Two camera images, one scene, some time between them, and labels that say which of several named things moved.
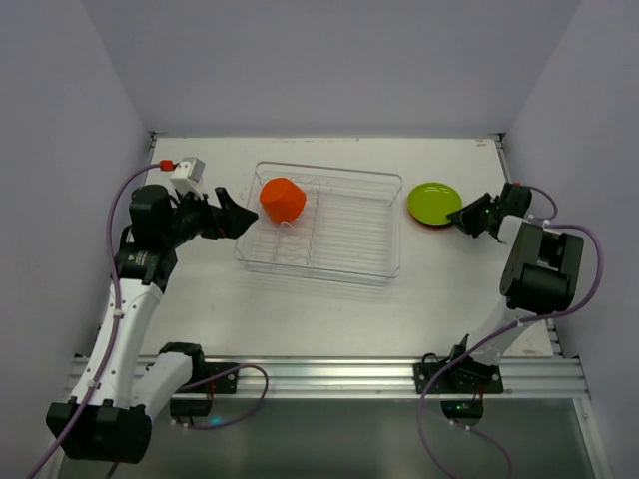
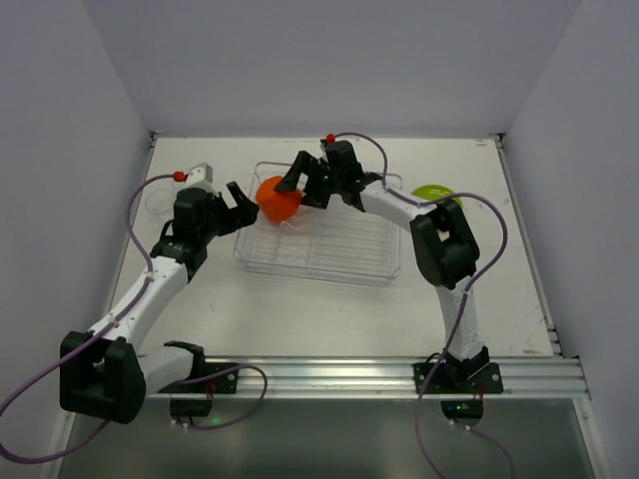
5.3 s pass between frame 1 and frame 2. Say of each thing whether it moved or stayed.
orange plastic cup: stayed
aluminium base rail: stayed
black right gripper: moved
